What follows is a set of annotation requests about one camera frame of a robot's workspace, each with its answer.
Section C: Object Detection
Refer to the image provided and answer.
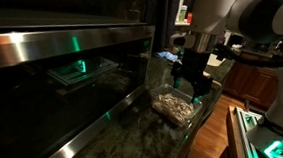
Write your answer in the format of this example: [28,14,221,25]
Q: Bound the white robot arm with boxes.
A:
[171,0,283,137]

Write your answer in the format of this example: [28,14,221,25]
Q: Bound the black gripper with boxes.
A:
[171,49,213,104]

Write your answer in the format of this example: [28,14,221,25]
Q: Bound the clear plastic lunch box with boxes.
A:
[149,85,202,127]

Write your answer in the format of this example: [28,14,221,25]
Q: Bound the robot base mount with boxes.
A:
[227,107,283,158]

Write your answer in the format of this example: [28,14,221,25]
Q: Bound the dark curtain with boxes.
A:
[154,0,180,51]

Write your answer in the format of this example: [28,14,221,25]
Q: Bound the orange bottle on sill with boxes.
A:
[187,12,193,23]

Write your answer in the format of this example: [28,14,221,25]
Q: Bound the pale food pieces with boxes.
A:
[152,94,195,126]

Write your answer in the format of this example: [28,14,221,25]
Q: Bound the wooden kitchen cabinet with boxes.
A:
[224,62,278,110]

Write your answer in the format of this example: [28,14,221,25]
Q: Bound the stainless steel microwave oven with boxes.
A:
[0,9,155,158]

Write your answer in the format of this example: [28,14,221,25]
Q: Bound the green soap bottle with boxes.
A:
[178,5,188,23]

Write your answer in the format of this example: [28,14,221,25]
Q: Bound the white window sill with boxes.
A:
[174,22,190,27]

